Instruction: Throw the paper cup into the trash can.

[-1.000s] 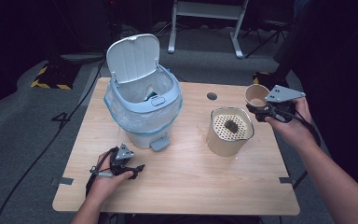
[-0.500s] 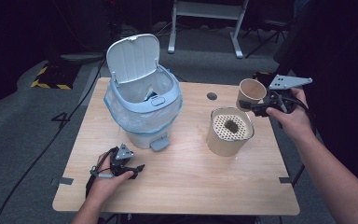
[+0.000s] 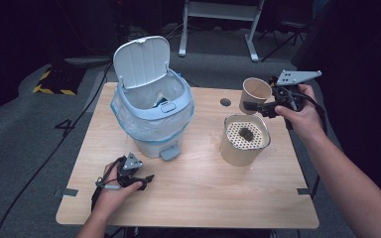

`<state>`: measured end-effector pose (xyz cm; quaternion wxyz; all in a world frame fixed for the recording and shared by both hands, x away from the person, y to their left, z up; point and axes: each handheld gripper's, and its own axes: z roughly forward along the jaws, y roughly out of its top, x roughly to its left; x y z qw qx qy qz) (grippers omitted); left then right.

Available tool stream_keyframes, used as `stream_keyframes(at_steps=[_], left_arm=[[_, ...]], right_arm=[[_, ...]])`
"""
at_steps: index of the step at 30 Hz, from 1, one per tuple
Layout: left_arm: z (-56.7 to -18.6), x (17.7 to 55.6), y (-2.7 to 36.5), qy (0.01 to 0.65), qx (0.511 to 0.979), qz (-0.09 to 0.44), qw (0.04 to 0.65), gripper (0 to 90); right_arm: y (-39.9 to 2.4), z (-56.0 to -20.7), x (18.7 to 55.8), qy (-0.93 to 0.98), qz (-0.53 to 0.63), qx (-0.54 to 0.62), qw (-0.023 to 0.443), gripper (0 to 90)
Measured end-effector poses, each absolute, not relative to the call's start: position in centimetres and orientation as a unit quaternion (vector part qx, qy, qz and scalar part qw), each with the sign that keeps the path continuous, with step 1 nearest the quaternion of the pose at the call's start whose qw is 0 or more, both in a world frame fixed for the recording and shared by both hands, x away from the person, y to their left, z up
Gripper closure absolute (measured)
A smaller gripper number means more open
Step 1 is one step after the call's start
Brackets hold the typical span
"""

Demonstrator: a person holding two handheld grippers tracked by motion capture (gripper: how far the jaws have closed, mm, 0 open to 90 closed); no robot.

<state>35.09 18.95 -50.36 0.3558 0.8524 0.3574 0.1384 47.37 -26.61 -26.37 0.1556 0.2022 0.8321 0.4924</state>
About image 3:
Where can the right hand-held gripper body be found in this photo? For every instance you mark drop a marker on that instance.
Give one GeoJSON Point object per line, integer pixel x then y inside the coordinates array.
{"type": "Point", "coordinates": [289, 89]}

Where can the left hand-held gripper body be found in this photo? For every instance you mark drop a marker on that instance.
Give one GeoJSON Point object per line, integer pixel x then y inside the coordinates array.
{"type": "Point", "coordinates": [129, 168]}

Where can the beige paper cup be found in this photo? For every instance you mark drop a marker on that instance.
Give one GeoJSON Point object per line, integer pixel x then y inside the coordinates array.
{"type": "Point", "coordinates": [254, 94]}

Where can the beige round container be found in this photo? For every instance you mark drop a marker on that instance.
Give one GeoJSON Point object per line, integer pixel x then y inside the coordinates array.
{"type": "Point", "coordinates": [241, 152]}

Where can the person's left hand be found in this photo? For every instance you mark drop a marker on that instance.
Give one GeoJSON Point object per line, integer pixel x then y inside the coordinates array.
{"type": "Point", "coordinates": [115, 196]}

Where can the person's right hand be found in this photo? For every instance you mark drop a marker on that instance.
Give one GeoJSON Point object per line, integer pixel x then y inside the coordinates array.
{"type": "Point", "coordinates": [304, 119]}

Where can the dark tea leaves clump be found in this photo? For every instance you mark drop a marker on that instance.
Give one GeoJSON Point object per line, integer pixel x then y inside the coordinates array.
{"type": "Point", "coordinates": [246, 133]}

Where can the grey table grommet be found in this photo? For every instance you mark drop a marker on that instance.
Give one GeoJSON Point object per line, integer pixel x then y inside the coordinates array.
{"type": "Point", "coordinates": [225, 102]}

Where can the white perforated strainer insert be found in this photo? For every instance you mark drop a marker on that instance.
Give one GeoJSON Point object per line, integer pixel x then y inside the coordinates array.
{"type": "Point", "coordinates": [244, 135]}

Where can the black tripod stand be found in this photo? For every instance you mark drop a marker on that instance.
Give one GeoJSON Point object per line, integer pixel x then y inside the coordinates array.
{"type": "Point", "coordinates": [287, 36]}

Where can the translucent plastic bin liner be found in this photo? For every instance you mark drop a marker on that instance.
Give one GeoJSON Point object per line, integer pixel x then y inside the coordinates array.
{"type": "Point", "coordinates": [145, 122]}

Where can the grey tape piece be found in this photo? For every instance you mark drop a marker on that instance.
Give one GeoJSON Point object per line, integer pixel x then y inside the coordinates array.
{"type": "Point", "coordinates": [303, 191]}
{"type": "Point", "coordinates": [66, 192]}

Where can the white pedal trash bin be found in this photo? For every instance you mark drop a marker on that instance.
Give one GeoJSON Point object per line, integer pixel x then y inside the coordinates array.
{"type": "Point", "coordinates": [152, 99]}

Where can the black yellow striped ramp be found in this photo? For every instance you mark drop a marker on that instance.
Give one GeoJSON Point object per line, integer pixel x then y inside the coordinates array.
{"type": "Point", "coordinates": [56, 82]}

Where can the white desk frame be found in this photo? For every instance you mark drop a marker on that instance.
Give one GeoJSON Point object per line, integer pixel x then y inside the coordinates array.
{"type": "Point", "coordinates": [218, 13]}

